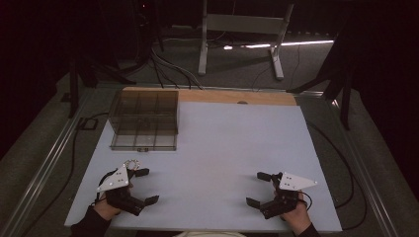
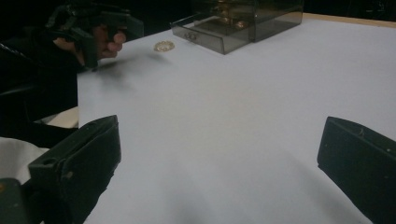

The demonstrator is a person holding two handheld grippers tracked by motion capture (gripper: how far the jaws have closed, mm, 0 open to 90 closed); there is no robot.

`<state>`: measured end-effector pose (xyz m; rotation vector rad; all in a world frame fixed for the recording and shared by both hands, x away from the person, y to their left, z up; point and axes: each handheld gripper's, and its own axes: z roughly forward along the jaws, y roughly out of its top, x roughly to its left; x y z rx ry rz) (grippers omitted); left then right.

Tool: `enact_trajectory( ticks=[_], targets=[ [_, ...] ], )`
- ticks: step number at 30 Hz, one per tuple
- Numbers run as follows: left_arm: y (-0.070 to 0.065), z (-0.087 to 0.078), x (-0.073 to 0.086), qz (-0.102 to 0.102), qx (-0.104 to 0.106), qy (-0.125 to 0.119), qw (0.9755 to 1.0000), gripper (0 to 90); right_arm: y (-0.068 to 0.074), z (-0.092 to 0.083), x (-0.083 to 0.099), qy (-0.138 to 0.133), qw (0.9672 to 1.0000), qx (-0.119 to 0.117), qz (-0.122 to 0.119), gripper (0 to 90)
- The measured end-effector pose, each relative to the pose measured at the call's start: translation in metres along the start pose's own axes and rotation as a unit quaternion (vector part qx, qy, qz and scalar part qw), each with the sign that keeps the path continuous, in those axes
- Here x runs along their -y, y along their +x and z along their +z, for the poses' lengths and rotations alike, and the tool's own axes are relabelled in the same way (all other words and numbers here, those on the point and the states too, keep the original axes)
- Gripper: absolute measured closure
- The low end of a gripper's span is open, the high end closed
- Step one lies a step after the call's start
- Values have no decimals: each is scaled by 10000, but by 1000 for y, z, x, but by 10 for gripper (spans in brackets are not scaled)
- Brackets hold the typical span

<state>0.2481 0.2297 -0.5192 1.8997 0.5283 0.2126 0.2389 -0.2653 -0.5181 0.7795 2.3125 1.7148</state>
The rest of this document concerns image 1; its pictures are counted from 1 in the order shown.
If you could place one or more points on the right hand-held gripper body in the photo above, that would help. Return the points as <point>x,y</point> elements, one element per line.
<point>293,181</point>

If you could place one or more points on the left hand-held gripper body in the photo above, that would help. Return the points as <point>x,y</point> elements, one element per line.
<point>115,184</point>

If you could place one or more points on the dark clear compartment box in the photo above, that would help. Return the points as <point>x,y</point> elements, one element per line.
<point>145,120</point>

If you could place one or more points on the person's left hand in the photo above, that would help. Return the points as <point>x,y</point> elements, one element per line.
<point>104,209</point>

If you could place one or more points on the person's right hand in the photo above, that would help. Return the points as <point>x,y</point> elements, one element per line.
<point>298,219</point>

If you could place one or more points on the pale table cover sheet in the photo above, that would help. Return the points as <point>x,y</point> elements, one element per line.
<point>224,158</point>

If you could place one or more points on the black floor socket plate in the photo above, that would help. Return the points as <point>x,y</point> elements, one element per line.
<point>87,123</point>

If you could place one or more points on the black tripod stand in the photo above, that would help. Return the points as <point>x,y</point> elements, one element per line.
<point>74,85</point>
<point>344,82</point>

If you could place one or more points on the white light strip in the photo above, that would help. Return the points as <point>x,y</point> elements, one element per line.
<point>296,43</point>

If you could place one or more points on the white metal stand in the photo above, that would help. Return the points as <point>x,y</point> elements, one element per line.
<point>243,23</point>

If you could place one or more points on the metal floor rail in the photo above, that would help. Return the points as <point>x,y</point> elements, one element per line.
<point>362,171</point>
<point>42,171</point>

